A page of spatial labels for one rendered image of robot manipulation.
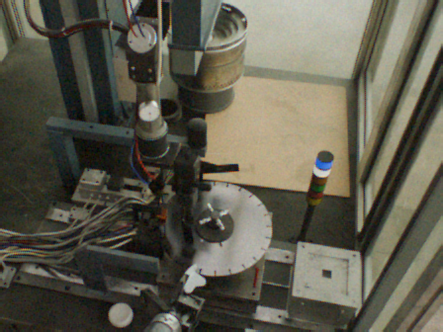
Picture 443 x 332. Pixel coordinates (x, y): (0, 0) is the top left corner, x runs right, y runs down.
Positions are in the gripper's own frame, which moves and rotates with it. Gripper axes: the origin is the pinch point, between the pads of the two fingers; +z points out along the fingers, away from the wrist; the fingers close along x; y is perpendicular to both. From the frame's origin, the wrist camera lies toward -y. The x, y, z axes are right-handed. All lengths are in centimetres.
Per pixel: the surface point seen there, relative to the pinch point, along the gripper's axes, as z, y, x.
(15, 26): 87, -132, 42
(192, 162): -8.4, -4.8, 37.8
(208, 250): 4.6, 1.9, 10.3
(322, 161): 15, 24, 42
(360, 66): 112, 23, 62
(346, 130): 86, 26, 39
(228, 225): 12.0, 4.4, 16.3
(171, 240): 3.7, -8.9, 9.6
